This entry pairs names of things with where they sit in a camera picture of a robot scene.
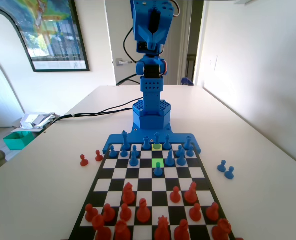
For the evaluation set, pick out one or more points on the chessboard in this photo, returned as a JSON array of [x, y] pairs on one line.
[[147, 182]]

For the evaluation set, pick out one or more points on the white door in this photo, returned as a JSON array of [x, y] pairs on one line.
[[110, 37]]

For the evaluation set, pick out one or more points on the black framed poster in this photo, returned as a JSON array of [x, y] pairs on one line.
[[55, 30]]

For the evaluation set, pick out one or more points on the red chess pawn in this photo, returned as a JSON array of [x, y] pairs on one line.
[[125, 214], [98, 157], [109, 215], [175, 197], [195, 215], [83, 162], [212, 213], [90, 213]]

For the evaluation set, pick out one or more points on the blue chess pawn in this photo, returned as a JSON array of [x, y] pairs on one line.
[[179, 150], [189, 153], [123, 153], [180, 161], [221, 167], [229, 174], [157, 172], [134, 149], [112, 153]]

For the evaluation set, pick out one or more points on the blue plastic object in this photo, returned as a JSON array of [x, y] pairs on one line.
[[186, 82]]

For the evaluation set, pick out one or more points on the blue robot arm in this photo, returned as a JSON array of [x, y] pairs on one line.
[[151, 87]]

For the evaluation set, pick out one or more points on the white arched panel dark rim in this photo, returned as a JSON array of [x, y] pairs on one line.
[[3, 37]]

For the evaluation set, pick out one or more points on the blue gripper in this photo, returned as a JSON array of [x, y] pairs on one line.
[[154, 38]]

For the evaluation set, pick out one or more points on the pile of papers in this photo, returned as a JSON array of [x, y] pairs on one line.
[[34, 120]]

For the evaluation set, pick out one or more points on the green plastic box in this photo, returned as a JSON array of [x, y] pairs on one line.
[[15, 142]]

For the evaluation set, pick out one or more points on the red chess queen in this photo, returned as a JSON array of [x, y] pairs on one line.
[[162, 231]]

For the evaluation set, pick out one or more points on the red chess rook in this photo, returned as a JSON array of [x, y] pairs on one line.
[[221, 230], [100, 228]]

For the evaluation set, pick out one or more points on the blue chess queen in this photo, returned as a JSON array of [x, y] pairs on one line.
[[157, 140]]

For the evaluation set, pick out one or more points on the blue base mounting plate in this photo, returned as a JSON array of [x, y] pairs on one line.
[[115, 140]]

